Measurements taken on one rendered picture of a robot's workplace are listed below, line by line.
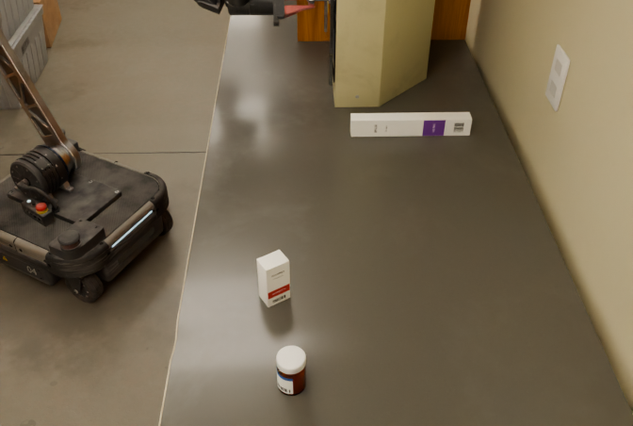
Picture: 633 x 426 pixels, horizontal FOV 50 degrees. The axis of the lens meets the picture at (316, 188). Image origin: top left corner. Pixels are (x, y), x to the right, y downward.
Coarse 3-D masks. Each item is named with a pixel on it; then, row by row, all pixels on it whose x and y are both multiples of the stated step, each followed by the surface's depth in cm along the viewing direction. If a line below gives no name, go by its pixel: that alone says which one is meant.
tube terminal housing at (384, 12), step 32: (352, 0) 151; (384, 0) 151; (416, 0) 160; (352, 32) 156; (384, 32) 156; (416, 32) 167; (352, 64) 161; (384, 64) 162; (416, 64) 173; (352, 96) 166; (384, 96) 168
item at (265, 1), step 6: (258, 0) 159; (264, 0) 159; (270, 0) 159; (252, 6) 159; (258, 6) 159; (264, 6) 159; (270, 6) 159; (252, 12) 160; (258, 12) 160; (264, 12) 160; (270, 12) 161; (276, 18) 159; (276, 24) 164
